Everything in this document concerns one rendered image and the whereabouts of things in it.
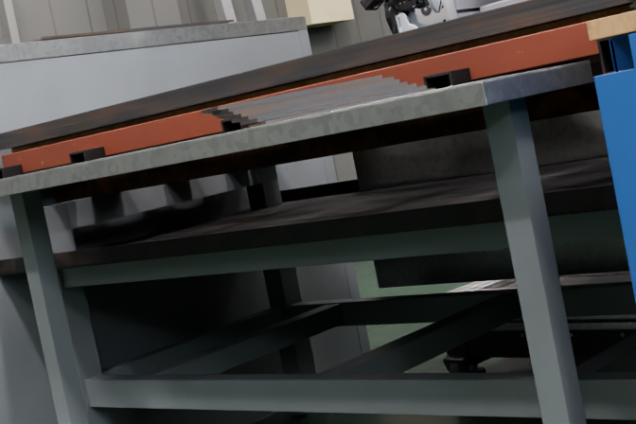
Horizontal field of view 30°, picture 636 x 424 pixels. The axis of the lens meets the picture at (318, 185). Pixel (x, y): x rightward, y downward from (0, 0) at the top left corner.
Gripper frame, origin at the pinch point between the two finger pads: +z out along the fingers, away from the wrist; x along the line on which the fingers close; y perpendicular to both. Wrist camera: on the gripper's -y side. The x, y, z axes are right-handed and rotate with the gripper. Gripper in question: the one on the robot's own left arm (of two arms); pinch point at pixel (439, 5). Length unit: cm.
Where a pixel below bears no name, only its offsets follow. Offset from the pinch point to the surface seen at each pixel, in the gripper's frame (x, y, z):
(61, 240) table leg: 34, 85, 32
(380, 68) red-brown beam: 33.6, -10.5, 11.0
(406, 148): -41, 47, 27
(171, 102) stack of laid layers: 37, 37, 9
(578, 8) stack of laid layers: 36, -49, 9
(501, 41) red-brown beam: 36, -36, 11
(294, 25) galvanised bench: -68, 100, -12
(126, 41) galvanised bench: -6, 99, -12
